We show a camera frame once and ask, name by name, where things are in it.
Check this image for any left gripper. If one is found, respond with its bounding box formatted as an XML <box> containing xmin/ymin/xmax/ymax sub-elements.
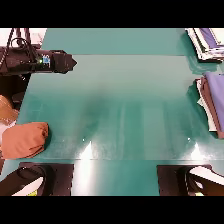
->
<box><xmin>50</xmin><ymin>49</ymin><xmax>79</xmax><ymax>75</ymax></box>

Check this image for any tan garment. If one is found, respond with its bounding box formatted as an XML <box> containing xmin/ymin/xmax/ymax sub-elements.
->
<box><xmin>0</xmin><ymin>94</ymin><xmax>20</xmax><ymax>126</ymax></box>

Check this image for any orange garment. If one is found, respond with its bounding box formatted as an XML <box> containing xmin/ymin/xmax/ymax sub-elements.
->
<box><xmin>1</xmin><ymin>121</ymin><xmax>50</xmax><ymax>160</ymax></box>

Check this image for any purple garment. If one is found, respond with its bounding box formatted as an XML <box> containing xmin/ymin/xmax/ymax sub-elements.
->
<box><xmin>199</xmin><ymin>27</ymin><xmax>222</xmax><ymax>48</ymax></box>

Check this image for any blue garment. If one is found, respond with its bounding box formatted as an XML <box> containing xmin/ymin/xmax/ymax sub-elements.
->
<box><xmin>202</xmin><ymin>71</ymin><xmax>224</xmax><ymax>130</ymax></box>

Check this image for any black cable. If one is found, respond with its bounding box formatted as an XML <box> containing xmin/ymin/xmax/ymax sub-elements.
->
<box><xmin>5</xmin><ymin>27</ymin><xmax>38</xmax><ymax>52</ymax></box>

